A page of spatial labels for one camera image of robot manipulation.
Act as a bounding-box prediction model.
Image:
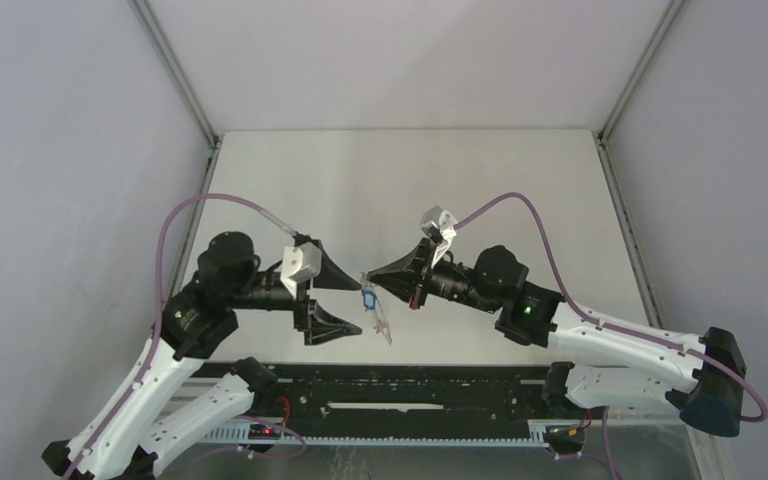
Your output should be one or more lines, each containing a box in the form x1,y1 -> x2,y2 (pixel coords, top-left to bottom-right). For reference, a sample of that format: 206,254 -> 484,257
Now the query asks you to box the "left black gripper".
231,247 -> 364,342

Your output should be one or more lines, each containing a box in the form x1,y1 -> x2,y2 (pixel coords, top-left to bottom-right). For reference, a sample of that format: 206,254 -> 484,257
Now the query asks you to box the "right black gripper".
368,239 -> 500,317

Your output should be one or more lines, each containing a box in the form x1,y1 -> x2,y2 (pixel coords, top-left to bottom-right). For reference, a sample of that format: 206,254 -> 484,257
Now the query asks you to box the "key with blue tag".
361,287 -> 378,311

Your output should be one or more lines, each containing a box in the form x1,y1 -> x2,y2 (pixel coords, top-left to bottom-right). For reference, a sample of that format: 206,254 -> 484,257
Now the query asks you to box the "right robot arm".
366,239 -> 746,438

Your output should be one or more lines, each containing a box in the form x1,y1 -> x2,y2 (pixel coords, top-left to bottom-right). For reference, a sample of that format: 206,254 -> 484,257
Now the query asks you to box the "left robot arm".
42,232 -> 362,479

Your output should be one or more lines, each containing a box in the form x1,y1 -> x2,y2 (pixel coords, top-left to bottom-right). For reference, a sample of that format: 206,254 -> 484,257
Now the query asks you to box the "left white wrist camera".
279,243 -> 322,299

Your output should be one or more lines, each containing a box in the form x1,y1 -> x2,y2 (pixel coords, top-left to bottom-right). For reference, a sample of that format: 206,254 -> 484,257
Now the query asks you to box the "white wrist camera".
279,243 -> 322,299
420,206 -> 457,267

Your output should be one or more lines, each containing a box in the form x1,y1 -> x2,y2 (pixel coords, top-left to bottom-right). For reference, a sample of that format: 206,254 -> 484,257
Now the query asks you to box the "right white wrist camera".
420,206 -> 457,267

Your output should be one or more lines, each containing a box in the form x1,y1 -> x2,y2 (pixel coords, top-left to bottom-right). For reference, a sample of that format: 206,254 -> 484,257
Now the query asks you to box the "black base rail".
178,360 -> 607,442

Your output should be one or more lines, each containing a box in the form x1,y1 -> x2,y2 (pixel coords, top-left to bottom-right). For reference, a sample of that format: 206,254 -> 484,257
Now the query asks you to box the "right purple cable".
453,192 -> 768,480

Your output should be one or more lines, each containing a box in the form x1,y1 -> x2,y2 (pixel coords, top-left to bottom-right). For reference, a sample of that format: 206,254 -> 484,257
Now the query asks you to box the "purple cable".
59,192 -> 309,480
453,192 -> 768,480

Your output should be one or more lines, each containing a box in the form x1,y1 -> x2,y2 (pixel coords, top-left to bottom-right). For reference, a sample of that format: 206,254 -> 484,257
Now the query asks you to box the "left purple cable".
59,192 -> 309,480

